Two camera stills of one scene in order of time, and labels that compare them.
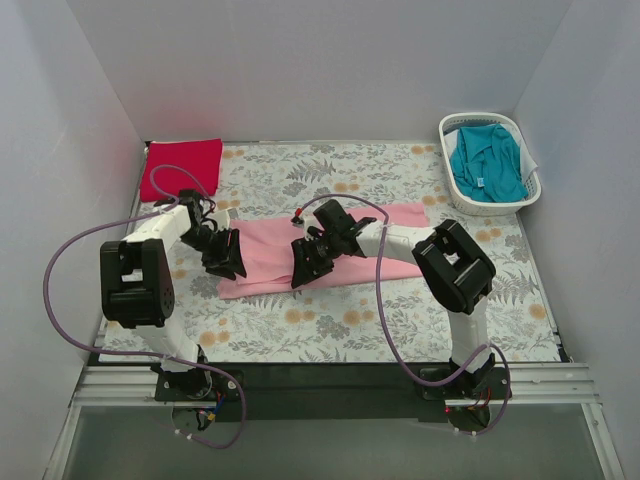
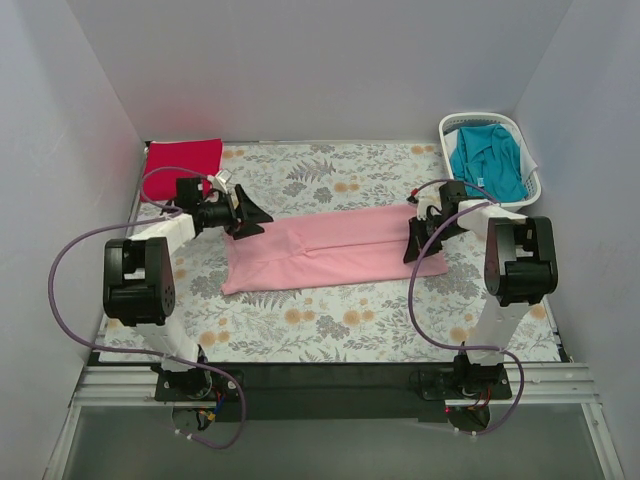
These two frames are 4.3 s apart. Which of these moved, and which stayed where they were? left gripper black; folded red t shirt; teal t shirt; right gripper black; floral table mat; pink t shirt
Moved: left gripper black; right gripper black
Stayed: folded red t shirt; pink t shirt; floral table mat; teal t shirt
